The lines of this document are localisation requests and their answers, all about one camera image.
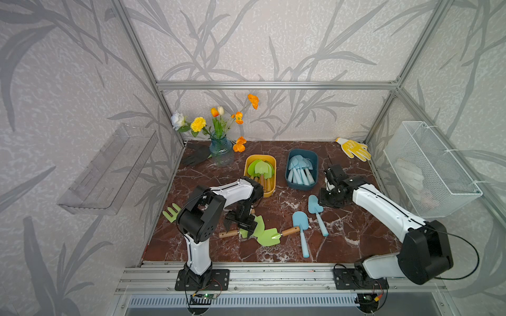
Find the yellow white work glove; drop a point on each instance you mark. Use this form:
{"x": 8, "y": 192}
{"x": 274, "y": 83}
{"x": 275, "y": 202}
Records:
{"x": 354, "y": 149}

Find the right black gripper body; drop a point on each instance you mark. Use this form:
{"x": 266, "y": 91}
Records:
{"x": 329, "y": 197}

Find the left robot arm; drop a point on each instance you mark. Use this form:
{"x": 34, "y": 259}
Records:
{"x": 200, "y": 216}

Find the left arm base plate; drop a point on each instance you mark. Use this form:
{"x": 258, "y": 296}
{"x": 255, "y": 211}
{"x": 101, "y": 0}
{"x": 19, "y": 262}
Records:
{"x": 214, "y": 279}

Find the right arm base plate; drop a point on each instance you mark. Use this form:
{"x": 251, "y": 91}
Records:
{"x": 346, "y": 278}

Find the glass vase with flowers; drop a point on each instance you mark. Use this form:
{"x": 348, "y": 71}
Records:
{"x": 221, "y": 149}

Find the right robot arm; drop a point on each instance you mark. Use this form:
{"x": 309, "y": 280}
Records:
{"x": 425, "y": 250}

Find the clear acrylic wall shelf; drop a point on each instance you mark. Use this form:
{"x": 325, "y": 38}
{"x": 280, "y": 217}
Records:
{"x": 104, "y": 185}

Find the green square shovel wooden handle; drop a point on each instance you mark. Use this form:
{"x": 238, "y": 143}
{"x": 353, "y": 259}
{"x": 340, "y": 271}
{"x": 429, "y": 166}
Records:
{"x": 272, "y": 237}

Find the white wire mesh basket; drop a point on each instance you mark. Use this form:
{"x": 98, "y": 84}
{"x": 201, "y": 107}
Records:
{"x": 435, "y": 182}

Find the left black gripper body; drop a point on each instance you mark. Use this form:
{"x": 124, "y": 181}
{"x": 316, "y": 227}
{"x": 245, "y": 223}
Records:
{"x": 242, "y": 216}

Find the yellow storage box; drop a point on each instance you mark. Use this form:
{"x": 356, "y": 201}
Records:
{"x": 270, "y": 159}

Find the dark teal storage box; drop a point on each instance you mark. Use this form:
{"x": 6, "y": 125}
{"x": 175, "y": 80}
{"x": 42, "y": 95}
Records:
{"x": 314, "y": 159}

